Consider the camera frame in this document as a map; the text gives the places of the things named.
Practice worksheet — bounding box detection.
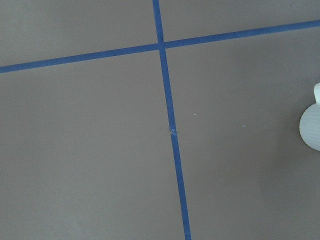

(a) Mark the white ribbed mug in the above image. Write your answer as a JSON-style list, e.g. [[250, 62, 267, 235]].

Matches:
[[299, 83, 320, 151]]

